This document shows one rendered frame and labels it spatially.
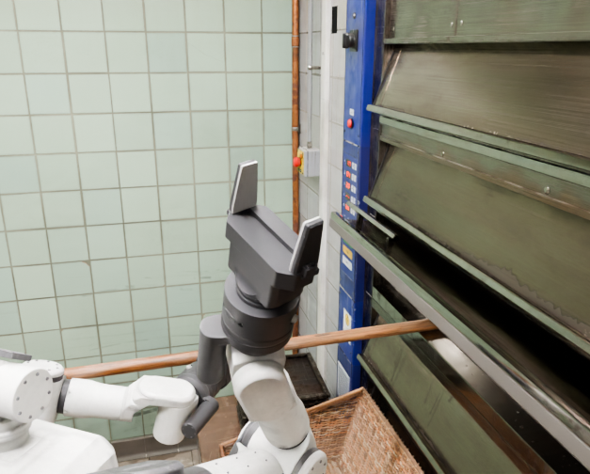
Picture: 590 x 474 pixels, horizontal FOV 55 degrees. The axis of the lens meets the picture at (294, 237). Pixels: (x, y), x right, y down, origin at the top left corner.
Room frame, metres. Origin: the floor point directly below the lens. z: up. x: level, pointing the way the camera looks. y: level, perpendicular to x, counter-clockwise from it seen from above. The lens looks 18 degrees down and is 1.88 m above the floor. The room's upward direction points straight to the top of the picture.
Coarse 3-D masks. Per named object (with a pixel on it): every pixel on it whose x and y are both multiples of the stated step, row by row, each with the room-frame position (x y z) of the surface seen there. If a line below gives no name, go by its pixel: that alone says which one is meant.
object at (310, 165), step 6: (300, 150) 2.19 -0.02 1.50; (306, 150) 2.15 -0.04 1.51; (312, 150) 2.16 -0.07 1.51; (318, 150) 2.16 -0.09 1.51; (306, 156) 2.15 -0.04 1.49; (312, 156) 2.16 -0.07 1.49; (318, 156) 2.16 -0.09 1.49; (300, 162) 2.18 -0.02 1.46; (306, 162) 2.15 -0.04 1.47; (312, 162) 2.16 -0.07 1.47; (318, 162) 2.16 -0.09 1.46; (300, 168) 2.19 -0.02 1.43; (306, 168) 2.15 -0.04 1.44; (312, 168) 2.16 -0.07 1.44; (318, 168) 2.16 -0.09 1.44; (306, 174) 2.15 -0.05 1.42; (312, 174) 2.16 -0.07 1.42; (318, 174) 2.16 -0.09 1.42
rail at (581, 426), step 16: (368, 240) 1.33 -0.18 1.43; (384, 256) 1.21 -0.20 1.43; (400, 272) 1.13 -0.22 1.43; (416, 288) 1.05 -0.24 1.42; (432, 304) 0.98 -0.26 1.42; (448, 304) 0.96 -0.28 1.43; (448, 320) 0.92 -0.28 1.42; (464, 320) 0.89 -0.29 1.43; (480, 336) 0.84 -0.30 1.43; (496, 352) 0.79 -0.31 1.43; (512, 368) 0.74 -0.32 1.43; (528, 384) 0.70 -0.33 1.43; (544, 384) 0.70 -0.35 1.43; (544, 400) 0.67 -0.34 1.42; (560, 400) 0.66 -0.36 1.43; (560, 416) 0.64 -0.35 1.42; (576, 416) 0.62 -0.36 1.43; (576, 432) 0.61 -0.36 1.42
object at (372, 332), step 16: (304, 336) 1.25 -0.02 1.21; (320, 336) 1.26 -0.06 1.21; (336, 336) 1.26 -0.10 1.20; (352, 336) 1.27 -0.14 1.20; (368, 336) 1.28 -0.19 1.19; (384, 336) 1.29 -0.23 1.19; (192, 352) 1.18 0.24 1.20; (80, 368) 1.12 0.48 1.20; (96, 368) 1.12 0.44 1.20; (112, 368) 1.12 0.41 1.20; (128, 368) 1.13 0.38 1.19; (144, 368) 1.14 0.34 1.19; (160, 368) 1.15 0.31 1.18
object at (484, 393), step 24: (384, 288) 1.61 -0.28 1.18; (408, 312) 1.44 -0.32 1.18; (408, 336) 1.38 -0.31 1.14; (432, 336) 1.30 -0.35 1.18; (432, 360) 1.25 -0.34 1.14; (456, 360) 1.18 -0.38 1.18; (456, 384) 1.13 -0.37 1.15; (480, 384) 1.09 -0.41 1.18; (480, 408) 1.04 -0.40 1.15; (504, 408) 1.00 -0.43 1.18; (504, 432) 0.95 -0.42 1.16; (528, 432) 0.92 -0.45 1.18; (528, 456) 0.88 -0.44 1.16; (552, 456) 0.85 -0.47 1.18
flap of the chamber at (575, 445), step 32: (352, 224) 1.55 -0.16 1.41; (384, 224) 1.60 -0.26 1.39; (416, 256) 1.32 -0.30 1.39; (448, 288) 1.11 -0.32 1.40; (480, 288) 1.14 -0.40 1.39; (480, 320) 0.95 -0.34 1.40; (512, 320) 0.98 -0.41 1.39; (480, 352) 0.82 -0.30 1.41; (512, 352) 0.83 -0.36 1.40; (544, 352) 0.85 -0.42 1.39; (576, 352) 0.87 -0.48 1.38; (512, 384) 0.73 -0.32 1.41; (576, 384) 0.75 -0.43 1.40; (544, 416) 0.66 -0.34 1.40; (576, 448) 0.60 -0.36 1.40
